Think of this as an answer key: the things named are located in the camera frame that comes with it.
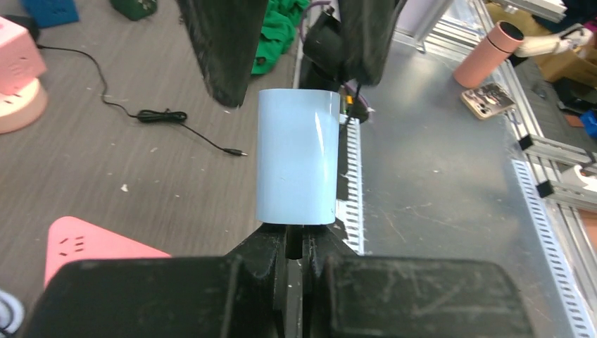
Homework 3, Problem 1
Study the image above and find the pink cube socket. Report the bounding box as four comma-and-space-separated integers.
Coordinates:
1, 18, 46, 95

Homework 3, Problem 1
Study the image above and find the light blue plug adapter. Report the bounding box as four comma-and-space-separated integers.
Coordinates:
256, 89, 341, 225

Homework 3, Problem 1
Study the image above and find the dark green cube socket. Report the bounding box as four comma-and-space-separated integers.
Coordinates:
109, 0, 158, 21

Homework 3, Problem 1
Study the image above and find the blue cube socket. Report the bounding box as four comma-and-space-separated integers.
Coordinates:
20, 0, 80, 28

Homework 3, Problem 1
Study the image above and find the pink tumbler bottle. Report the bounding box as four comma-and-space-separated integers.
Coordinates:
453, 20, 524, 89

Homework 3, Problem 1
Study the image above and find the light blue power strip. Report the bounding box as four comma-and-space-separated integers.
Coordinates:
1, 289, 25, 338

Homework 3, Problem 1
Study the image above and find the green cloth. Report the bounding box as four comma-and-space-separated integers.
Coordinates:
251, 0, 310, 75

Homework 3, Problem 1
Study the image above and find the black power adapter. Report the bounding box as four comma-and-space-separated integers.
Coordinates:
4, 15, 248, 158

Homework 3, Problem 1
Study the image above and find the smartphone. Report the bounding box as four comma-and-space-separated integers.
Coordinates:
460, 82, 516, 120

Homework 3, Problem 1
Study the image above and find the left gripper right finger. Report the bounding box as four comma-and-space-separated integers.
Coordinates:
303, 226, 534, 337

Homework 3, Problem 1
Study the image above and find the pink round power strip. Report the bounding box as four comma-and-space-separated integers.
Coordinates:
1, 78, 48, 134

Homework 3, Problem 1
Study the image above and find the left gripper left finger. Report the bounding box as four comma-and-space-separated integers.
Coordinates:
23, 224, 285, 337

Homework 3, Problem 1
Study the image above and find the pink triangular power strip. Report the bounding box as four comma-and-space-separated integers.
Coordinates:
44, 216, 171, 287

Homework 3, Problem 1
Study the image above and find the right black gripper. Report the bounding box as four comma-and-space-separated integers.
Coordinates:
177, 0, 406, 108

